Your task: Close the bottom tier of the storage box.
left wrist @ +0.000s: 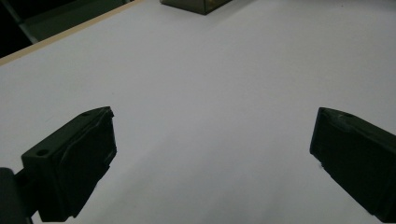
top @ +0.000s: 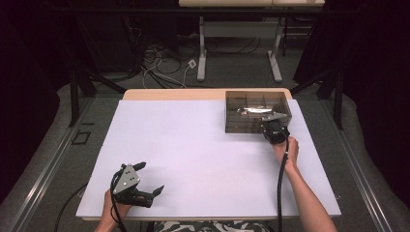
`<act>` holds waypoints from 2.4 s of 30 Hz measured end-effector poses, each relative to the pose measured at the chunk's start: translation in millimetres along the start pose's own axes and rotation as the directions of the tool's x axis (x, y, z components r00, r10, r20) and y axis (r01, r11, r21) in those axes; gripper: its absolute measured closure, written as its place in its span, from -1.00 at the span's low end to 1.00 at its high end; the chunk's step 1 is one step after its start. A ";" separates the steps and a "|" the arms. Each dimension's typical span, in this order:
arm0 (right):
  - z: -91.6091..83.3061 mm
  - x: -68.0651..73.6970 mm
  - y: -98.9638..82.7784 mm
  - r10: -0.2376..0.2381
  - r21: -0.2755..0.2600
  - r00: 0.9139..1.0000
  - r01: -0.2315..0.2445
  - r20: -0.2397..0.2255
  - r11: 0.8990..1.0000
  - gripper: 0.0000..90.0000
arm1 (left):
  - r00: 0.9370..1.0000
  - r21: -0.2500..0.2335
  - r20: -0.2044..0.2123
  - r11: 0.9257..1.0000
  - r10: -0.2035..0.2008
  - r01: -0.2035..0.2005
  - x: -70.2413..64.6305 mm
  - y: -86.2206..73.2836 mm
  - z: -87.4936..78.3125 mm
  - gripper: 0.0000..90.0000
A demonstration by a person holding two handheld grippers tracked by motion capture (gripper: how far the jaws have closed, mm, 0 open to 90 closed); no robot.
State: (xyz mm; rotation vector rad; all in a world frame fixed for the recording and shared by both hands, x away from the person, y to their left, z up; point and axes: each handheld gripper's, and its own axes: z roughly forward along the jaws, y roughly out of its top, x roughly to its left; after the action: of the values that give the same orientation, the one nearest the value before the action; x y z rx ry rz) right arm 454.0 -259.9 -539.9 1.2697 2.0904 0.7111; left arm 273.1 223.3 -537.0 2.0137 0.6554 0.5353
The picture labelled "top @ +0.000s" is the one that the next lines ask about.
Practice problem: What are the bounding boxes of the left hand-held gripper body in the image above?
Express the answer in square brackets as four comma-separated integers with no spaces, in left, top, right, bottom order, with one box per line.
[111,163,155,209]

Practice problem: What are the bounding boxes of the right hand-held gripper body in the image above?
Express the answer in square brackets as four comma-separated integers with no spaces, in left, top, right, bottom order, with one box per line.
[260,111,290,145]

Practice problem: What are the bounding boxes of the smoky clear drawer box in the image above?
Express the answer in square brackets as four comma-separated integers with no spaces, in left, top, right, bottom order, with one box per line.
[224,90,293,134]

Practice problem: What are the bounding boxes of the person's right hand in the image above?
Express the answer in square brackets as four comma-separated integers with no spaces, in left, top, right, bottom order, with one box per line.
[272,135,300,172]

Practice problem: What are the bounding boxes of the person's left hand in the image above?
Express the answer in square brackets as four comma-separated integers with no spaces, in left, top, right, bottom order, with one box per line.
[102,188,132,226]

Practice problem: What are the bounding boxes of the camouflage pants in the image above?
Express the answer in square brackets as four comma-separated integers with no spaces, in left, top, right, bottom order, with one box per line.
[153,220,269,232]

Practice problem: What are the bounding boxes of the white table mat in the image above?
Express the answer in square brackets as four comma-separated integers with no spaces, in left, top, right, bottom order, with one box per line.
[75,99,342,218]

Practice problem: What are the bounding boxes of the black metal stand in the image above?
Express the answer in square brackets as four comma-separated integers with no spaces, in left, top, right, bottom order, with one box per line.
[289,69,344,131]
[68,69,128,129]

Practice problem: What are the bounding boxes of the white-legged desk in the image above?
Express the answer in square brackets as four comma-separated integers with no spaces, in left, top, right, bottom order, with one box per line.
[178,0,326,83]

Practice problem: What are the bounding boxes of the dark curtain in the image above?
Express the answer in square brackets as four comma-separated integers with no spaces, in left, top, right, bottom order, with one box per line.
[323,0,410,207]
[0,0,62,205]

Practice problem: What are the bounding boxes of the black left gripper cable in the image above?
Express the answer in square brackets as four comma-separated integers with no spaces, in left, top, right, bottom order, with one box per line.
[110,168,129,232]

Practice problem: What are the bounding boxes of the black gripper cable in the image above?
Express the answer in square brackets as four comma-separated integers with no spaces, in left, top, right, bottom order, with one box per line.
[277,138,290,232]
[110,168,129,232]

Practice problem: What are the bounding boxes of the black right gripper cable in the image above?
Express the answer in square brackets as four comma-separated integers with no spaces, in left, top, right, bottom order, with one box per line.
[277,138,290,232]

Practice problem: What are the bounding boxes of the black floor cable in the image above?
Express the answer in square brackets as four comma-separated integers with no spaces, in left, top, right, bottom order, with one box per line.
[53,183,89,232]

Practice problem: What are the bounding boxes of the aluminium floor rail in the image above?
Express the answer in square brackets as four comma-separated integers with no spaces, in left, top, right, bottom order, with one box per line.
[321,99,395,232]
[9,96,95,232]

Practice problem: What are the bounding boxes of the bundle of floor cables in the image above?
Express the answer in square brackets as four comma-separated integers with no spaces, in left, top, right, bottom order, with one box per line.
[138,43,190,90]

